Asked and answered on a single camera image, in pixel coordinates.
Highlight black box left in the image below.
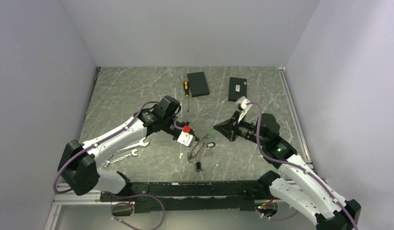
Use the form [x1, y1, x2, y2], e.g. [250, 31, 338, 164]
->
[187, 71, 210, 97]

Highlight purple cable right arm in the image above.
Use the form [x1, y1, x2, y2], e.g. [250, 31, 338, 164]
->
[246, 101, 359, 230]

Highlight white key tag black frame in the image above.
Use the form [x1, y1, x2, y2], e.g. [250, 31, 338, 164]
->
[206, 142, 216, 148]

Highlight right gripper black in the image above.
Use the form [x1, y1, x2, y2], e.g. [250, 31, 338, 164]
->
[213, 111, 267, 147]

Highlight silver wrench upper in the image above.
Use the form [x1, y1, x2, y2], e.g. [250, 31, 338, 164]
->
[109, 138, 149, 159]

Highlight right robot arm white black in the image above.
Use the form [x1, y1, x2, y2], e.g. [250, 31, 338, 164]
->
[213, 112, 361, 230]

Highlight yellow black screwdriver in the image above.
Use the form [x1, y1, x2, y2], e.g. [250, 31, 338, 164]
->
[183, 80, 189, 112]

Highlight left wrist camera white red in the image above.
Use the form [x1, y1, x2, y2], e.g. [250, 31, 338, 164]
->
[177, 126, 195, 147]

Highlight silver wrench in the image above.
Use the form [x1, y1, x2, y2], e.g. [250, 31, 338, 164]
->
[109, 138, 149, 159]
[101, 149, 138, 168]

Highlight silver wrench lower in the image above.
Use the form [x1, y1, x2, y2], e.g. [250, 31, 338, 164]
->
[101, 149, 138, 168]

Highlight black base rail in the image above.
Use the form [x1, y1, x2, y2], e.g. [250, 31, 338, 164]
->
[100, 180, 288, 214]

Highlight black head key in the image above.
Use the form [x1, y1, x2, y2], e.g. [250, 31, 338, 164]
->
[195, 161, 202, 172]

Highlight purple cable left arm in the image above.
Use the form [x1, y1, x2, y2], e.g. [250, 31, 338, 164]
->
[53, 101, 185, 230]

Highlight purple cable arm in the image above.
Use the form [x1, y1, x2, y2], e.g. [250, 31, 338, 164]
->
[53, 101, 185, 230]
[246, 101, 359, 230]

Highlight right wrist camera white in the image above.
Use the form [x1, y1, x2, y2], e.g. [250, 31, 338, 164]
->
[236, 96, 252, 123]

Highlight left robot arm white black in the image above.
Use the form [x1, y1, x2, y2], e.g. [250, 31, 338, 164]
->
[53, 96, 199, 201]

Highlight black box with label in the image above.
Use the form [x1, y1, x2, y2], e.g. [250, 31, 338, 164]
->
[228, 77, 247, 102]

